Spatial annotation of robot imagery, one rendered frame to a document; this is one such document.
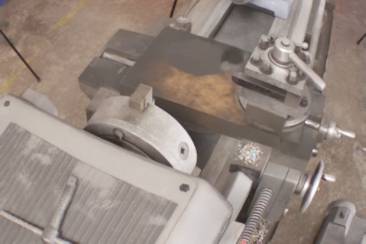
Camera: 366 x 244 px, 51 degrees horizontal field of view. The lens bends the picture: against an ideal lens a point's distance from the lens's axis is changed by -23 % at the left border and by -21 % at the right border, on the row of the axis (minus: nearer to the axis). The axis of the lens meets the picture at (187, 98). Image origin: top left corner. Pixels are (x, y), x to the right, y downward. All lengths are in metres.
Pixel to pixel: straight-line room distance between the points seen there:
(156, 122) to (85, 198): 0.33
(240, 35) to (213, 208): 1.37
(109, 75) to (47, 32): 1.85
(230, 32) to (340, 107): 1.18
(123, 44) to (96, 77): 0.19
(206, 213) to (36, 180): 0.27
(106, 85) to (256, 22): 0.85
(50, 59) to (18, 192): 2.41
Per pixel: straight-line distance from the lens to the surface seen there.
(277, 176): 1.39
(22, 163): 0.72
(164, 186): 0.67
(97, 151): 0.71
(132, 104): 0.94
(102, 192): 0.67
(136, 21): 3.27
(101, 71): 1.54
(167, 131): 0.93
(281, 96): 1.20
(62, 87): 2.81
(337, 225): 2.09
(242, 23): 2.06
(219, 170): 1.33
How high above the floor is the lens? 1.89
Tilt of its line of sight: 45 degrees down
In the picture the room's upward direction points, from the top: 5 degrees clockwise
